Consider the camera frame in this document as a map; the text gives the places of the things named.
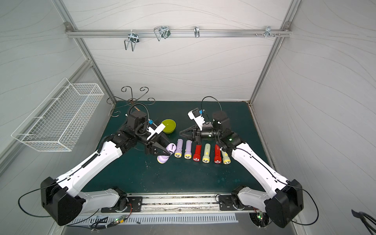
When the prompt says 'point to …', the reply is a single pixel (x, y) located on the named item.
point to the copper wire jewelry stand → (119, 103)
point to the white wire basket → (57, 124)
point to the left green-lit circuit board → (119, 220)
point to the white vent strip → (196, 218)
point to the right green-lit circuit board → (260, 215)
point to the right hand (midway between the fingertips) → (180, 134)
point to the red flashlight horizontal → (218, 159)
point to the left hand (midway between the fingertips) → (171, 152)
